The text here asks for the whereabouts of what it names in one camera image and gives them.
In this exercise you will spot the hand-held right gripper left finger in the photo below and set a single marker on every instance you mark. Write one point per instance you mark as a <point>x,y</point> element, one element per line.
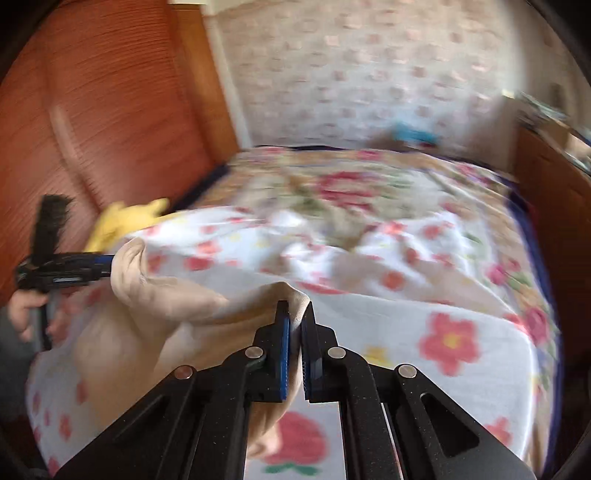
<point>284,350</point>

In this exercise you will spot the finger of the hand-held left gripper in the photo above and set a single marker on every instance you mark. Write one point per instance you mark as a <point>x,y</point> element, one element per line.
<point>92,265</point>

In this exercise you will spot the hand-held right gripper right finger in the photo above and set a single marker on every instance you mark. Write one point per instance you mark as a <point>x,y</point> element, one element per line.
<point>309,364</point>

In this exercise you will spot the beige printed t-shirt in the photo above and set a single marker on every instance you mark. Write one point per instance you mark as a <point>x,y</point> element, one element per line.
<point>184,314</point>

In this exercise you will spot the person's left hand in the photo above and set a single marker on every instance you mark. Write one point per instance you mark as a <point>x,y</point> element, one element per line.
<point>23,316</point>

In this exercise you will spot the yellow plush toy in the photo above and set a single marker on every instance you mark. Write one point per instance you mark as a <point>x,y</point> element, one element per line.
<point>120,221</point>

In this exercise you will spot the flower-print light blanket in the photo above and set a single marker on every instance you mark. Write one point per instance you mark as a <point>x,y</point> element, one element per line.
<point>392,323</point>

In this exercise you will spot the wooden louvred wardrobe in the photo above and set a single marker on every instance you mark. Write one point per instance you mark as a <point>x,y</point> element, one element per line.
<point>115,92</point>

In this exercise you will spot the blue box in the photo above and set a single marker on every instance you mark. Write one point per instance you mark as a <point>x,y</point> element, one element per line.
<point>413,134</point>

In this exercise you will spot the wooden cabinet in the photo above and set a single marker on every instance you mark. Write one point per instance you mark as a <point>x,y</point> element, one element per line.
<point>554,207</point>

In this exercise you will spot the sheer circle-pattern curtain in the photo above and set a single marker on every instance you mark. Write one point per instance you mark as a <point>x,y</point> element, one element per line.
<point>369,69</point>

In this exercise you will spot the cardboard box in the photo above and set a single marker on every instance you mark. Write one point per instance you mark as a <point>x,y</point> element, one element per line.
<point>565,136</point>

